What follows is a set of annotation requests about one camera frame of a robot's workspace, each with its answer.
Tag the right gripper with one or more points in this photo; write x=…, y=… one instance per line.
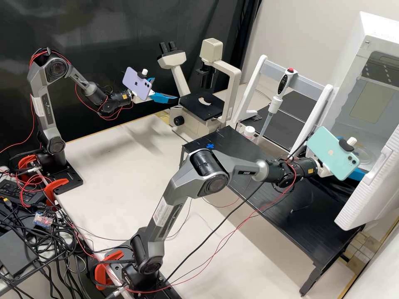
x=324, y=170

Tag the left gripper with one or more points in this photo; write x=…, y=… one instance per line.
x=151, y=94

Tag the petri dish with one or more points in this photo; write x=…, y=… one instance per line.
x=366, y=154

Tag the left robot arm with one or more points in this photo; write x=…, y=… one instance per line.
x=42, y=93

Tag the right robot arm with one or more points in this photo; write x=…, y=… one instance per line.
x=205, y=168

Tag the cream microscope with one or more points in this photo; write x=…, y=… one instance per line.
x=190, y=124

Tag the incubator door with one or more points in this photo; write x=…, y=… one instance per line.
x=371, y=193

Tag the black platform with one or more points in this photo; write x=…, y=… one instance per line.
x=299, y=102
x=290, y=134
x=299, y=230

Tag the white pipette stand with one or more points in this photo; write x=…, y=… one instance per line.
x=318, y=102

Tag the white-capped bottle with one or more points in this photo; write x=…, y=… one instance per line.
x=250, y=132

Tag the white incubator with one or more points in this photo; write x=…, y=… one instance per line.
x=352, y=62

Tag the pipette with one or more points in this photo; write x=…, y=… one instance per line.
x=283, y=84

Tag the orange clamp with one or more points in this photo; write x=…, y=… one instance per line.
x=25, y=163
x=104, y=269
x=57, y=183

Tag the small circuit board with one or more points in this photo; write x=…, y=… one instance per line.
x=43, y=219

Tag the black flat box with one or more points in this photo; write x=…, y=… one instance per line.
x=14, y=252

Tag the left wrist camera phone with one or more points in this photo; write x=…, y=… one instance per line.
x=135, y=81

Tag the wrist camera phone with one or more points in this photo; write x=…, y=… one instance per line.
x=332, y=154
x=135, y=81

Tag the right wrist camera phone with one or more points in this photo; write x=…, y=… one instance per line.
x=332, y=154

